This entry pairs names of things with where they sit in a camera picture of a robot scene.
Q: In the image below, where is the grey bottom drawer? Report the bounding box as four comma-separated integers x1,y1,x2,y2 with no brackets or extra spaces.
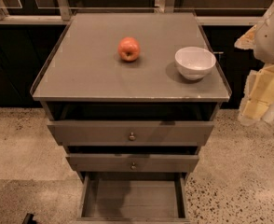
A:
75,173,190,224

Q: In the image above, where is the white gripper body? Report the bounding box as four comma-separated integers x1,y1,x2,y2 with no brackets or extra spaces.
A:
253,6,274,64

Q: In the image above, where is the white ceramic bowl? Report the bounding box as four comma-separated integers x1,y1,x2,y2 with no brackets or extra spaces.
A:
174,47,216,80

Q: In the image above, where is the black object on floor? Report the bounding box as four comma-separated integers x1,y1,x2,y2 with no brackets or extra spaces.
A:
22,213,36,224

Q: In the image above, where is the grey drawer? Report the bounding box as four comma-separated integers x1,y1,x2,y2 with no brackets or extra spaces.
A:
75,173,190,224
48,103,213,147
66,147,199,173

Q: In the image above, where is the grey middle drawer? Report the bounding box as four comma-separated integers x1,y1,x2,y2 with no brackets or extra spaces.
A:
66,147,199,173

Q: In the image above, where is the red apple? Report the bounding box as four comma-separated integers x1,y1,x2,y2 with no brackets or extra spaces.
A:
117,37,141,62

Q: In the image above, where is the grey drawer cabinet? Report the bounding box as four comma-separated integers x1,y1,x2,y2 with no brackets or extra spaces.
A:
30,11,232,183

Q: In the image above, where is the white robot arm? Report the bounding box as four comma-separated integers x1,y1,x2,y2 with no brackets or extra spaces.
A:
234,2,274,126

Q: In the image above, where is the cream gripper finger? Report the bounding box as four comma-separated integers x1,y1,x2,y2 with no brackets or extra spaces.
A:
234,25,256,49
238,64,274,126

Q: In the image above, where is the grey top drawer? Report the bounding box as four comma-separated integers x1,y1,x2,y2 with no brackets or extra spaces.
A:
48,103,213,147

